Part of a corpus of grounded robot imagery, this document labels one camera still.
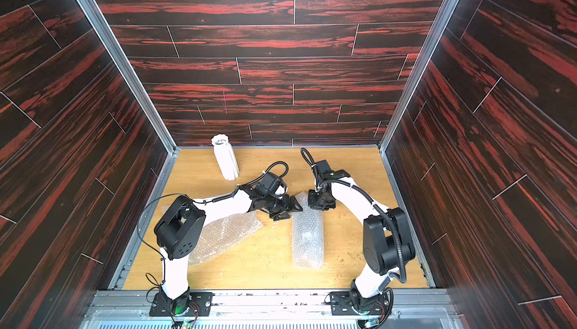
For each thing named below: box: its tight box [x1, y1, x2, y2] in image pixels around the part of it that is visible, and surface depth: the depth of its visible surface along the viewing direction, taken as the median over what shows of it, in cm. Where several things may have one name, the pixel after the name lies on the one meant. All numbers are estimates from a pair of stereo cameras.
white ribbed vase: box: [211, 133, 240, 182], surface depth 98 cm
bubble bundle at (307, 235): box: [291, 191, 325, 270], surface depth 82 cm
